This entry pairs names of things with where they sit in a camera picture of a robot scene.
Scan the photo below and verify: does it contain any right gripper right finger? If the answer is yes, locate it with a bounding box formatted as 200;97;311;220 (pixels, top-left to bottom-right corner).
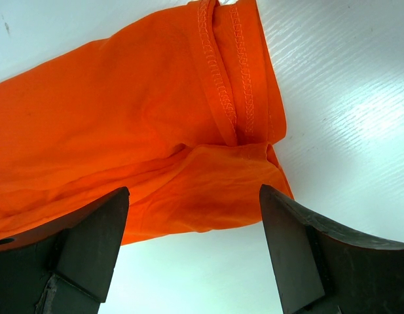
259;185;404;314

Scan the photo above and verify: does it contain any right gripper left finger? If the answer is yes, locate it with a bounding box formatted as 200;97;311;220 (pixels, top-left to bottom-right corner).
0;187;130;313

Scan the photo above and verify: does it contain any orange t shirt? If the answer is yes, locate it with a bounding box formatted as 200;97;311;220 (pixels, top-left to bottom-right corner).
0;1;291;244

